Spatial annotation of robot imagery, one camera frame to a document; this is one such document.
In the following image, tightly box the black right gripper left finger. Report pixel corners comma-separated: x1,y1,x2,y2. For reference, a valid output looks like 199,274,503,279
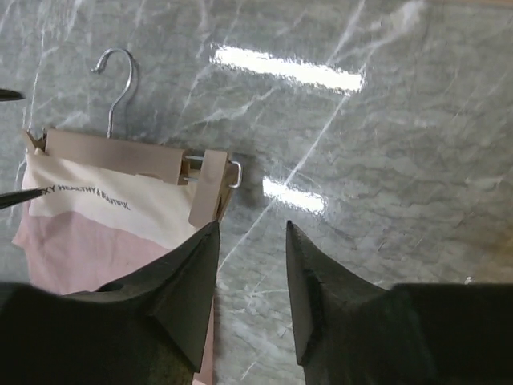
59,221,220,373

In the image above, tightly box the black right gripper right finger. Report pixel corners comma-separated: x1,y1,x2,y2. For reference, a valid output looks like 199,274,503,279
285,221,394,366

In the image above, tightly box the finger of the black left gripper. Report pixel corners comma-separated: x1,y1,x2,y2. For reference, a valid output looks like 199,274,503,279
0,188,43,209
0,88,25,101

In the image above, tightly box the pink and cream underwear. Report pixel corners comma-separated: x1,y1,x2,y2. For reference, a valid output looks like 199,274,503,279
1,152,213,384

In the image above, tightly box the beige clip hanger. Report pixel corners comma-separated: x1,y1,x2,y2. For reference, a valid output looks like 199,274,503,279
22,48,243,227

